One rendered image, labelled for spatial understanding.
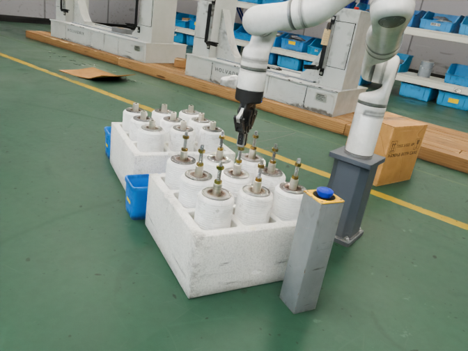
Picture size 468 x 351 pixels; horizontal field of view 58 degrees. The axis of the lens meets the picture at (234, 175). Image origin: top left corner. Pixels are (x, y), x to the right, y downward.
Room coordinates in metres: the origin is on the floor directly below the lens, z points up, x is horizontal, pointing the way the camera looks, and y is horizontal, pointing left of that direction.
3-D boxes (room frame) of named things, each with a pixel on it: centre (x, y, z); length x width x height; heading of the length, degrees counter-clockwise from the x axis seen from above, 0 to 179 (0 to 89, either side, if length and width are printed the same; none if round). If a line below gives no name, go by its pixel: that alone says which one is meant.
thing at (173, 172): (1.18, 0.16, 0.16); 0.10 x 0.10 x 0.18
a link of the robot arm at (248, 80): (1.14, 0.01, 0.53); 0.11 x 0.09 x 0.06; 71
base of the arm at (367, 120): (1.36, -0.40, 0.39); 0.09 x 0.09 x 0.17; 56
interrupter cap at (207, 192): (0.97, 0.04, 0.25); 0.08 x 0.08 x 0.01
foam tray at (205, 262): (1.13, -0.01, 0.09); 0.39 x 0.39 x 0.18; 30
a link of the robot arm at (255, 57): (1.14, -0.01, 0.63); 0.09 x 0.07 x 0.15; 154
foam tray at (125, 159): (1.60, 0.27, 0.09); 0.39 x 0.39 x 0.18; 30
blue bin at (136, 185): (1.33, 0.21, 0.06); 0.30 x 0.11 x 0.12; 121
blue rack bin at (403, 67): (5.67, -1.76, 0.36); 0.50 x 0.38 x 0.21; 148
